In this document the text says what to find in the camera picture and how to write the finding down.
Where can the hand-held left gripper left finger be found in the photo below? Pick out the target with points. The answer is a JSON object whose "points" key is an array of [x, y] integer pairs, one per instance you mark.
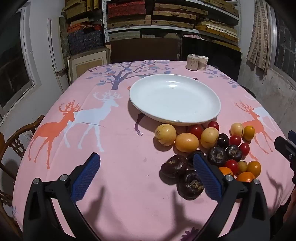
{"points": [[86, 178]]}

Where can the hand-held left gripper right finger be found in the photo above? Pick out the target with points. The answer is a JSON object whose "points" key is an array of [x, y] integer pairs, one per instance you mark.
{"points": [[207, 176]]}

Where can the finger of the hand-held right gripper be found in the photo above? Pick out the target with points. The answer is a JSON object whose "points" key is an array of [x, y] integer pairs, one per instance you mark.
{"points": [[283, 146], [292, 135]]}

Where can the dark water chestnut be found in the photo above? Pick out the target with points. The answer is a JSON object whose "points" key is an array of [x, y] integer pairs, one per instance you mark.
{"points": [[189, 185], [173, 165], [216, 156], [233, 153]]}

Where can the dark purple cherry tomato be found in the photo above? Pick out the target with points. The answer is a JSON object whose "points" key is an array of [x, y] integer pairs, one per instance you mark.
{"points": [[190, 158], [223, 140]]}

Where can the red cherry tomato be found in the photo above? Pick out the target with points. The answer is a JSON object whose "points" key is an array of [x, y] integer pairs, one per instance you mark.
{"points": [[231, 165], [213, 125], [196, 131], [235, 140], [244, 148]]}

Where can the small yellow cherry tomato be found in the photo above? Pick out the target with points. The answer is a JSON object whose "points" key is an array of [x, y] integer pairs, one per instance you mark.
{"points": [[242, 166]]}

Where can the orange tomato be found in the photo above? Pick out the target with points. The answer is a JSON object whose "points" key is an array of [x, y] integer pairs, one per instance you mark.
{"points": [[254, 168]]}

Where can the pale yellow pepino melon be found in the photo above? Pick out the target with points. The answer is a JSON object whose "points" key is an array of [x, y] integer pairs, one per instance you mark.
{"points": [[209, 138], [237, 129], [165, 134]]}

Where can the large yellow-orange tomato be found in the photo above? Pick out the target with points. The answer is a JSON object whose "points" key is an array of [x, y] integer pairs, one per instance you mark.
{"points": [[186, 142]]}

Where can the white plate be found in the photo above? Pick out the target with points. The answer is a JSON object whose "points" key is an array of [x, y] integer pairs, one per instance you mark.
{"points": [[173, 99]]}

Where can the carved wooden chair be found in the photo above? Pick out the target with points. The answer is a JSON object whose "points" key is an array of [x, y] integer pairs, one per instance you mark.
{"points": [[13, 141]]}

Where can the barred window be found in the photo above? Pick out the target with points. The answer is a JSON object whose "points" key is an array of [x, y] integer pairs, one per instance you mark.
{"points": [[284, 46]]}

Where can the brick pattern hanging cloth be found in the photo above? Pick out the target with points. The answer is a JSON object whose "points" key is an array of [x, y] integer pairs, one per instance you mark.
{"points": [[259, 34]]}

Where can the black panel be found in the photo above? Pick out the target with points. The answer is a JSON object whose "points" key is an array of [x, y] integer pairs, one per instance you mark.
{"points": [[219, 53]]}

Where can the paper cup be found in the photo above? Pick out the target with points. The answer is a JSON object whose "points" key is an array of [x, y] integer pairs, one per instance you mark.
{"points": [[203, 63]]}

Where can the beverage can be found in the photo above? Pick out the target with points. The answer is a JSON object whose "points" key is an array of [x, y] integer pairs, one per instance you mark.
{"points": [[192, 62]]}

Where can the wooden framed panel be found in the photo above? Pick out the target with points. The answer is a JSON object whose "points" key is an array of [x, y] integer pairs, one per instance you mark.
{"points": [[90, 62]]}

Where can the white door panel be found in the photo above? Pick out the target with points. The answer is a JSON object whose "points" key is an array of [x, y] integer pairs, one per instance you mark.
{"points": [[54, 51]]}

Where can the stack of dark patterned boxes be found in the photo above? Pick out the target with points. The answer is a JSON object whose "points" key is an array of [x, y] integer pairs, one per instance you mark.
{"points": [[85, 41]]}

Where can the grey stone slab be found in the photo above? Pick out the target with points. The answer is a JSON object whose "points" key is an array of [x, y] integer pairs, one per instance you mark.
{"points": [[63, 41]]}

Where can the dark brown board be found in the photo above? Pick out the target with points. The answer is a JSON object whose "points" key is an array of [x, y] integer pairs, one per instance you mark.
{"points": [[143, 51]]}

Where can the white framed window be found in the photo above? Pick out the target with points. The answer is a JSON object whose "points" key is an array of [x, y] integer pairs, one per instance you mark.
{"points": [[11, 60]]}

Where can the white metal shelf rack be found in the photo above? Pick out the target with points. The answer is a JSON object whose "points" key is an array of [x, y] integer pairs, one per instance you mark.
{"points": [[148, 27]]}

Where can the shelf with flat boxes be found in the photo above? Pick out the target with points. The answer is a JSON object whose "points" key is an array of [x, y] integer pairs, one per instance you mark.
{"points": [[171, 15]]}

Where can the stack of red patterned boxes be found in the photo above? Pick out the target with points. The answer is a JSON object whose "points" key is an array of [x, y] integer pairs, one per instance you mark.
{"points": [[126, 10]]}

